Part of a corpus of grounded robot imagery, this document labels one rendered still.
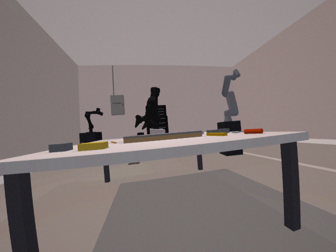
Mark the orange-handled awl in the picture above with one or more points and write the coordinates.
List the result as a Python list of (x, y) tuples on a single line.
[(252, 131)]

